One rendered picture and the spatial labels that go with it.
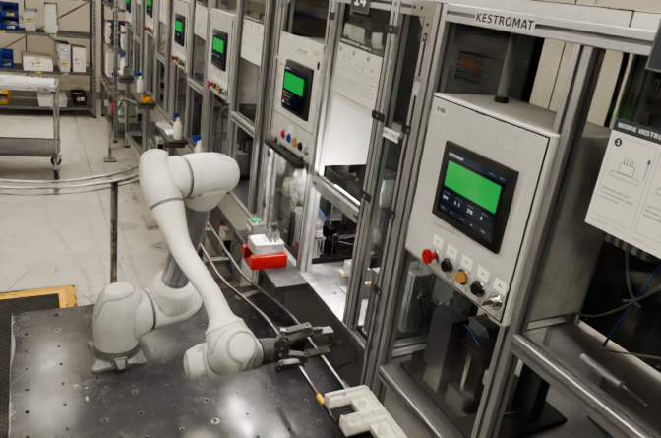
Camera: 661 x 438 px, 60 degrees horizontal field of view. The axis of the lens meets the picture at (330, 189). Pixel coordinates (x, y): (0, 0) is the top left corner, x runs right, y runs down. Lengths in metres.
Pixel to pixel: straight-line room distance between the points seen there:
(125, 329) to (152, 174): 0.63
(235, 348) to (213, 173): 0.60
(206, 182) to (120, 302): 0.56
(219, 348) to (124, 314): 0.70
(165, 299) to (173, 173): 0.57
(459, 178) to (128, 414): 1.28
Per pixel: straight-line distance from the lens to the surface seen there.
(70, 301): 3.95
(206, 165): 1.81
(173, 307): 2.19
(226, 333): 1.48
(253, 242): 2.38
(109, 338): 2.17
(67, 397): 2.15
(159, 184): 1.74
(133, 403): 2.09
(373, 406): 1.85
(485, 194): 1.38
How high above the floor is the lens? 2.02
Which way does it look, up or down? 19 degrees down
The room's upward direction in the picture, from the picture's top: 8 degrees clockwise
